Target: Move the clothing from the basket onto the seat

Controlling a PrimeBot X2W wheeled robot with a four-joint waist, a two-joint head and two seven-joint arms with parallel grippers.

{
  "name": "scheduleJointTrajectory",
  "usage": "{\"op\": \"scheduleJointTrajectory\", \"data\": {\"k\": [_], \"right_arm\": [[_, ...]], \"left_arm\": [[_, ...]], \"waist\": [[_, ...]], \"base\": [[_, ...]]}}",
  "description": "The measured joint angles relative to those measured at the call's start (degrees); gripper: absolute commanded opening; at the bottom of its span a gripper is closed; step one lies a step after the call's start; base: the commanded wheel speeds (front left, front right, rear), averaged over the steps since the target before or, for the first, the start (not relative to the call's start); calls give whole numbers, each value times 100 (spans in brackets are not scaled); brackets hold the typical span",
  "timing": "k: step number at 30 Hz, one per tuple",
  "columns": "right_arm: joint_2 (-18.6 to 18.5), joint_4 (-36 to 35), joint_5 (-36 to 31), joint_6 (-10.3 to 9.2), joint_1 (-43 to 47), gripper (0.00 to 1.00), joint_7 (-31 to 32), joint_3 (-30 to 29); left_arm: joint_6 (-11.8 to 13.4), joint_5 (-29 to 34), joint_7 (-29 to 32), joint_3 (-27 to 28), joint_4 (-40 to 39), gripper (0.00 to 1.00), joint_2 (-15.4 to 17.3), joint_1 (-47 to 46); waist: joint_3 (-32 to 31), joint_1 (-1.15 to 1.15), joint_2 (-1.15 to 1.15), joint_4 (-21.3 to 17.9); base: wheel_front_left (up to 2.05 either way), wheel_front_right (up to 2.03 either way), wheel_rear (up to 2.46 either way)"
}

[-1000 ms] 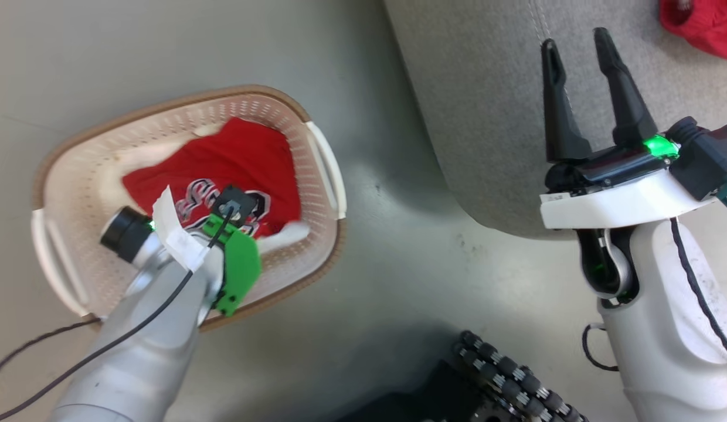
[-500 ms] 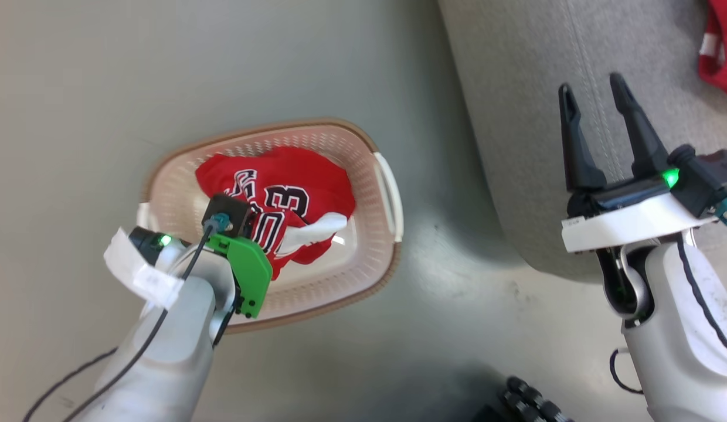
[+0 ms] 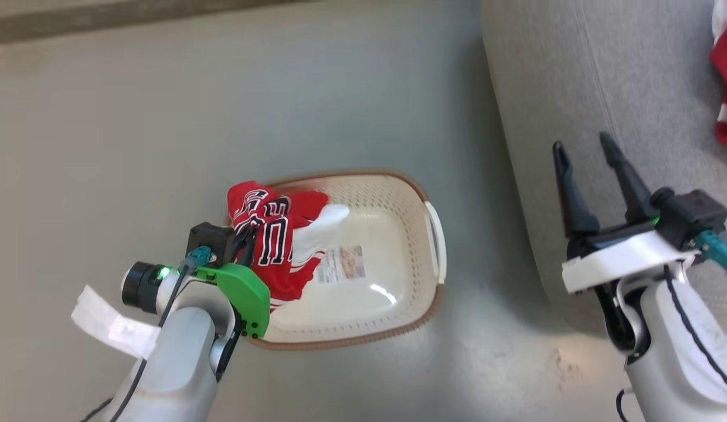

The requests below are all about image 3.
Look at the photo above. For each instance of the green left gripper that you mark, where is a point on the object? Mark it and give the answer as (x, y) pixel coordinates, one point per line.
(249, 296)

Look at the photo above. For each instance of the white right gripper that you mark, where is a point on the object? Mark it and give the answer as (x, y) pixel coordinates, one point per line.
(621, 261)

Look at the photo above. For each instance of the red garment with large letters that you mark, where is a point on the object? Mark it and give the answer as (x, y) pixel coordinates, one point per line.
(269, 246)

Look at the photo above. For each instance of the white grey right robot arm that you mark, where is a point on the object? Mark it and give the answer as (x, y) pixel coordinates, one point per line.
(662, 357)

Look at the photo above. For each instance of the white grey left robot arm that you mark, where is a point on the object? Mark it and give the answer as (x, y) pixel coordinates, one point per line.
(182, 351)

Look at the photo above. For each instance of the grey fabric sofa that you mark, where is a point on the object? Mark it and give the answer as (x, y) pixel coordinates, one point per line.
(574, 88)

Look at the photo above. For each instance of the paper label in basket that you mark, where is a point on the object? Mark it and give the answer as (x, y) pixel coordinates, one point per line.
(343, 264)

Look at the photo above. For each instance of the cream plastic laundry basket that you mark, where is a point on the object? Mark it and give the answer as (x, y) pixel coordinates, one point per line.
(387, 234)

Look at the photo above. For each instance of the white paper tag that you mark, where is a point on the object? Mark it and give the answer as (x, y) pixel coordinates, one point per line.
(117, 328)

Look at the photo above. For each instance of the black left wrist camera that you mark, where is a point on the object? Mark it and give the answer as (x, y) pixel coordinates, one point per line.
(211, 239)

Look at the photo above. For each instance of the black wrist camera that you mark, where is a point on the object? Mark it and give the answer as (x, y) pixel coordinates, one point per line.
(211, 239)
(692, 214)

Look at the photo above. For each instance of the teal left camera connector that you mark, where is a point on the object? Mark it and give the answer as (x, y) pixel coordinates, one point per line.
(199, 257)

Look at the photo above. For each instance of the teal camera connector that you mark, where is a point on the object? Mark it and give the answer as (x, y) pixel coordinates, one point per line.
(199, 257)
(718, 253)

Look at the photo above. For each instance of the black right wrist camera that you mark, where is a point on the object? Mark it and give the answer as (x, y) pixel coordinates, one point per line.
(692, 214)

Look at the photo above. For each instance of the teal right camera connector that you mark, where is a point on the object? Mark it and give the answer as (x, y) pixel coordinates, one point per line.
(718, 253)

